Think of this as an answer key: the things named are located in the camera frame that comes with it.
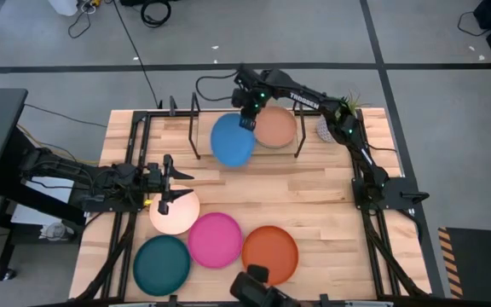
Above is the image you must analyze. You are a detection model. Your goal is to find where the dark teal plate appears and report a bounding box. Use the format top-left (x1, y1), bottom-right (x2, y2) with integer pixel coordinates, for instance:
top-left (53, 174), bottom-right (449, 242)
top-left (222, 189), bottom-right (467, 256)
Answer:
top-left (132, 235), bottom-right (192, 298)

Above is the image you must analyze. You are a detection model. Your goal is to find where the hazard-striped black mat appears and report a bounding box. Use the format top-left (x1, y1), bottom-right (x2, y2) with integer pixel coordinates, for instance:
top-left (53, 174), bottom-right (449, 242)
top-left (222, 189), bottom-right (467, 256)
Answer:
top-left (436, 227), bottom-right (491, 299)

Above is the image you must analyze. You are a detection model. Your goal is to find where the black metal table frame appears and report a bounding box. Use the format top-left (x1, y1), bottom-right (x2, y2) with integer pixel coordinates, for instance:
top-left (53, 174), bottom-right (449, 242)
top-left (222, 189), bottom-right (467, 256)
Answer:
top-left (72, 96), bottom-right (432, 307)

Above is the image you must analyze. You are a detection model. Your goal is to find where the blue plate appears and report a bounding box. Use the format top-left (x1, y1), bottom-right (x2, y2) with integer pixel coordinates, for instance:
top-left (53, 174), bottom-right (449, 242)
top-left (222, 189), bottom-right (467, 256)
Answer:
top-left (210, 112), bottom-right (257, 168)

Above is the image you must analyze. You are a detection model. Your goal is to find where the coiled black cable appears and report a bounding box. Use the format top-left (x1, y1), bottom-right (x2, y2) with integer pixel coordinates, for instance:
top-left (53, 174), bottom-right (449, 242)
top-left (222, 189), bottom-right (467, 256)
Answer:
top-left (140, 0), bottom-right (172, 29)

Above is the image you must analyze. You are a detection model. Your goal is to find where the long black floor cable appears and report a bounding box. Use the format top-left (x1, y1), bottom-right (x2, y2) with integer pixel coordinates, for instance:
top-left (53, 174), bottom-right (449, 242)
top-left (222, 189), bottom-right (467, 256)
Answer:
top-left (112, 0), bottom-right (164, 108)

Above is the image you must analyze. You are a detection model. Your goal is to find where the pink plate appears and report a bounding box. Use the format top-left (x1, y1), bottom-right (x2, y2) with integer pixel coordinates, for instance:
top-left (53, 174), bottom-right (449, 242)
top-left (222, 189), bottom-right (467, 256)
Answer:
top-left (187, 211), bottom-right (244, 269)

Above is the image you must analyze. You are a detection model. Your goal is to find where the orange plate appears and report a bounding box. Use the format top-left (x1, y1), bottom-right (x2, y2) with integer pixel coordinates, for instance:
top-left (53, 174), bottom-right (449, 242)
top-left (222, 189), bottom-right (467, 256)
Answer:
top-left (240, 225), bottom-right (300, 287)

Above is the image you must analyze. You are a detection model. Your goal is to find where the succulent in white pot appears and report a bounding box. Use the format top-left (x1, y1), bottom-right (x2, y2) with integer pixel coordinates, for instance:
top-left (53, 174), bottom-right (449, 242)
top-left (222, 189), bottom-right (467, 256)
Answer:
top-left (315, 90), bottom-right (373, 144)

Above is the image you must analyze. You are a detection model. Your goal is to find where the brown plate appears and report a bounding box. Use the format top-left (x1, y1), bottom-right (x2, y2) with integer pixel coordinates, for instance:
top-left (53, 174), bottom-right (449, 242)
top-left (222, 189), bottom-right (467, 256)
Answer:
top-left (252, 105), bottom-right (298, 149)

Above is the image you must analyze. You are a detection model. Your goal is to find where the white container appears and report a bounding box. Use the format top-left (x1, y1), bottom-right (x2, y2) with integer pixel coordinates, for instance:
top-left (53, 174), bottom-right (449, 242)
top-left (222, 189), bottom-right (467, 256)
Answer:
top-left (48, 0), bottom-right (79, 17)

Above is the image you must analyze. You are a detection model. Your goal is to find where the black wire dish rack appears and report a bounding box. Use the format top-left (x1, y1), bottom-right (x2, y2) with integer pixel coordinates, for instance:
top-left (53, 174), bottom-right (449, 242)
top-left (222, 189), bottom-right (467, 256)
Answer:
top-left (188, 91), bottom-right (307, 161)

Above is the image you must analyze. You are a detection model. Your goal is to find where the thin black equipment cable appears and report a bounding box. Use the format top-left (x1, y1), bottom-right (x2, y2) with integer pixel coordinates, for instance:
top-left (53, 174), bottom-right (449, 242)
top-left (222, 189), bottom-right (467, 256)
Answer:
top-left (457, 10), bottom-right (490, 38)

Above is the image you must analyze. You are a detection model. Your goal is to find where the thin black looped cable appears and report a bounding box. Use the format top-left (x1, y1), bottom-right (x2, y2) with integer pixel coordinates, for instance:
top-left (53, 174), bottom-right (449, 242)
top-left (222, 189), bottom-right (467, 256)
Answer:
top-left (66, 7), bottom-right (93, 40)

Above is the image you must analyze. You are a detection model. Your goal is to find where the clear plastic bag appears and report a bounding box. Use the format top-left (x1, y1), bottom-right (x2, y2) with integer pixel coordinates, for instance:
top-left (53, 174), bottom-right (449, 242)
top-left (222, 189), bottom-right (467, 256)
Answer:
top-left (39, 221), bottom-right (76, 242)

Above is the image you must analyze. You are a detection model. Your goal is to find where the peach plate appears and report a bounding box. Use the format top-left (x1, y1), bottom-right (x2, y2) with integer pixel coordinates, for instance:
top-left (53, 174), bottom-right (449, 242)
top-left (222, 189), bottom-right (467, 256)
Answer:
top-left (148, 184), bottom-right (201, 236)

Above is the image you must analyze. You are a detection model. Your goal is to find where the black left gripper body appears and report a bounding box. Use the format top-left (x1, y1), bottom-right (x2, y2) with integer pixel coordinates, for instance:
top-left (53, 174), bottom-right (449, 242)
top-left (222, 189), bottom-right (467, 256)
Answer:
top-left (146, 153), bottom-right (175, 216)

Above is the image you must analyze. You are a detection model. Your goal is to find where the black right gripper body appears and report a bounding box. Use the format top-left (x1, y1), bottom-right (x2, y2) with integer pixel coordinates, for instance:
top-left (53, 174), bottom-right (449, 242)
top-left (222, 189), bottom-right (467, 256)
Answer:
top-left (231, 84), bottom-right (269, 121)

